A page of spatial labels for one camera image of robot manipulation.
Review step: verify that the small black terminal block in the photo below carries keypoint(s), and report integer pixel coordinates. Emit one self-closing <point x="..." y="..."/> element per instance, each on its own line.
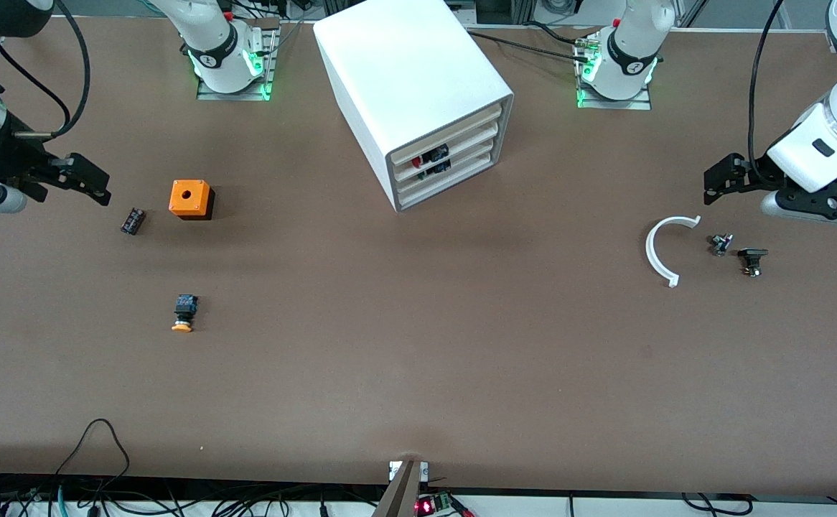
<point x="132" y="221"/>

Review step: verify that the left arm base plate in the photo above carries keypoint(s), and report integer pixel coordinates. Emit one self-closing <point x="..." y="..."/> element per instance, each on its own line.
<point x="641" y="104"/>

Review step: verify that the small metal switch part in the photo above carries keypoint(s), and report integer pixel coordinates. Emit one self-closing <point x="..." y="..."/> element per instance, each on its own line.
<point x="720" y="244"/>

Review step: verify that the small black switch part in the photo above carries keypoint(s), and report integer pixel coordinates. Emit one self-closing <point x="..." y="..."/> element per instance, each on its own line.
<point x="752" y="253"/>

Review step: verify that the white curved plastic arc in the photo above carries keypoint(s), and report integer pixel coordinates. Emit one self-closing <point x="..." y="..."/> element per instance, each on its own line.
<point x="650" y="248"/>

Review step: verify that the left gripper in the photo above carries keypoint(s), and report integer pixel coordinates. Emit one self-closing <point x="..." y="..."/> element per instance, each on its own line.
<point x="757" y="174"/>

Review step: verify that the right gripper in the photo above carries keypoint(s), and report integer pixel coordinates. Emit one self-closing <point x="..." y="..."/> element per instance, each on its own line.
<point x="6" y="159"/>

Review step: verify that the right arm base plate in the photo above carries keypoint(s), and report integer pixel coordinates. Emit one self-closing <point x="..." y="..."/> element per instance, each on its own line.
<point x="264" y="90"/>

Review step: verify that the green push button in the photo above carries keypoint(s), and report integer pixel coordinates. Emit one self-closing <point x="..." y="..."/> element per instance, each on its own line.
<point x="438" y="168"/>

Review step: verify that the circuit board with red light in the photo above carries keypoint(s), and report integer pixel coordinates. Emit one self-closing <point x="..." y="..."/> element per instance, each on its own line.
<point x="433" y="504"/>

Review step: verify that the orange push button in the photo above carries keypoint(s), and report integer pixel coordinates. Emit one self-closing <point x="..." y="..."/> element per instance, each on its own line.
<point x="186" y="307"/>

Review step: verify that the red push button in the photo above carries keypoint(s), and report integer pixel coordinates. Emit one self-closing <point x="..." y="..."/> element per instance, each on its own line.
<point x="436" y="154"/>

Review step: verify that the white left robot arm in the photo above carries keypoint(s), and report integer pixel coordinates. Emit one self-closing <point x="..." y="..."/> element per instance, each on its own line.
<point x="634" y="43"/>

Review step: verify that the orange box with hole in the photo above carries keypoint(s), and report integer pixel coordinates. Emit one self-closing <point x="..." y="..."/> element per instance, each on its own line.
<point x="189" y="197"/>

